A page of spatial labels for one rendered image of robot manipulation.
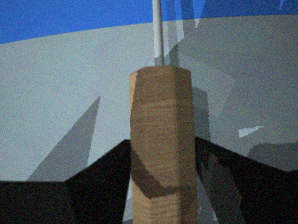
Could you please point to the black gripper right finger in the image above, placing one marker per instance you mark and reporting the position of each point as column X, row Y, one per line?
column 245, row 191

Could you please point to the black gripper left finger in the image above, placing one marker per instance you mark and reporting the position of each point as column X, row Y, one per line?
column 95, row 195

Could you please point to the blue tape strip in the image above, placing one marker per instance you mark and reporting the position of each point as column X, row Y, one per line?
column 26, row 19

